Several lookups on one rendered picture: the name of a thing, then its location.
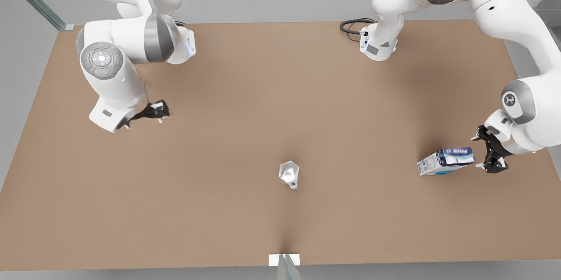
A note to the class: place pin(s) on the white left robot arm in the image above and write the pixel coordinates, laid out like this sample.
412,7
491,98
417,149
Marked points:
513,17

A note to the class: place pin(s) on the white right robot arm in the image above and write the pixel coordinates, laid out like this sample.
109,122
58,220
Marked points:
115,79

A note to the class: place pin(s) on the blue and white carton box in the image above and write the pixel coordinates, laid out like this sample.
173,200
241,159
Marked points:
446,161

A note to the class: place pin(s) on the white cup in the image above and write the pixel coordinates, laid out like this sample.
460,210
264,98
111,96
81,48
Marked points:
289,174

